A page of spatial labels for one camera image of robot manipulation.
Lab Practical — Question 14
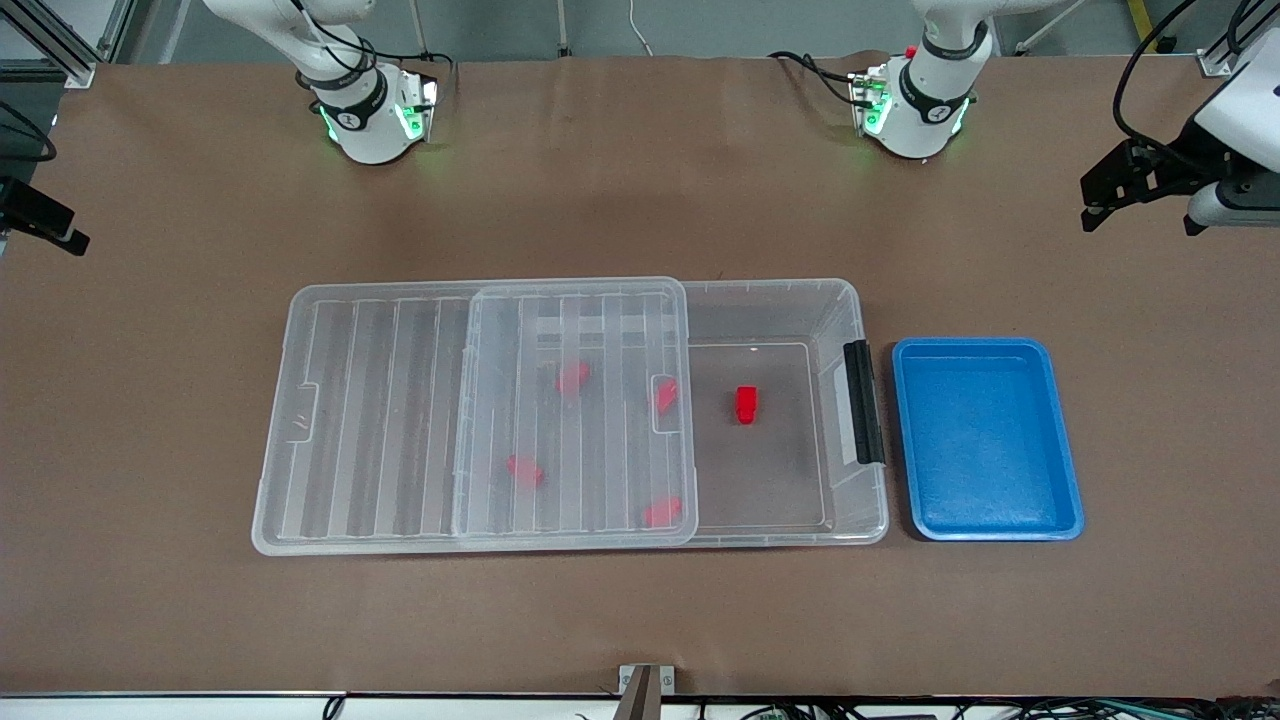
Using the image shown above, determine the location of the clear plastic box lid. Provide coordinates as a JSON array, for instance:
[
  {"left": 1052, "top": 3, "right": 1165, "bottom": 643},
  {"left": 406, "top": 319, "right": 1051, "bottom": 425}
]
[{"left": 252, "top": 276, "right": 698, "bottom": 556}]

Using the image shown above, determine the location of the black box latch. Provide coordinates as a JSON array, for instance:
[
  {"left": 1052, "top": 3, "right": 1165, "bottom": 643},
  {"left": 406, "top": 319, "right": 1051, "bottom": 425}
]
[{"left": 842, "top": 340, "right": 887, "bottom": 467}]

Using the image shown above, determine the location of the clear plastic storage box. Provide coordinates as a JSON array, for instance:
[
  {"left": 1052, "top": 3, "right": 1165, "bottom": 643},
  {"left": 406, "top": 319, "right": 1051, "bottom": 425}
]
[{"left": 455, "top": 278, "right": 889, "bottom": 548}]

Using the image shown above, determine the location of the blue plastic tray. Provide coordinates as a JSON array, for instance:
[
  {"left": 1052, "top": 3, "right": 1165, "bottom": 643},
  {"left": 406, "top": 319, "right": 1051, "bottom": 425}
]
[{"left": 891, "top": 337, "right": 1086, "bottom": 542}]

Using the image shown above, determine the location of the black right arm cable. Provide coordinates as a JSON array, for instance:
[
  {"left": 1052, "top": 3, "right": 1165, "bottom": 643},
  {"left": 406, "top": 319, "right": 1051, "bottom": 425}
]
[{"left": 0, "top": 100, "right": 58, "bottom": 163}]

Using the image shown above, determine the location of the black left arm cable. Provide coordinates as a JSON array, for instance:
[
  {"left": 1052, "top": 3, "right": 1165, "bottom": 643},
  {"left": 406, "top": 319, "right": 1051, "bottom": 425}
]
[{"left": 1112, "top": 0, "right": 1201, "bottom": 166}]

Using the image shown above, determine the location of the aluminium frame profile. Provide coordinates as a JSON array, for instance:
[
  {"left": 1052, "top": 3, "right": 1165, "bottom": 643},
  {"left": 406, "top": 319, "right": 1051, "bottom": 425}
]
[
  {"left": 0, "top": 0, "right": 136, "bottom": 91},
  {"left": 1198, "top": 25, "right": 1280, "bottom": 77}
]

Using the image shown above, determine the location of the black arm base cable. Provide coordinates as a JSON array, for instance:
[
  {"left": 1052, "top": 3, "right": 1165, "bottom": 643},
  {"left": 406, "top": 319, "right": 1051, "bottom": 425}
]
[{"left": 768, "top": 50, "right": 861, "bottom": 106}]

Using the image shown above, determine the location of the metal table edge bracket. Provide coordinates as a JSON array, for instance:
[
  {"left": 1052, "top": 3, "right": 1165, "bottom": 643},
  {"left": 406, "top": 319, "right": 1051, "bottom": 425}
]
[{"left": 618, "top": 664, "right": 678, "bottom": 720}]

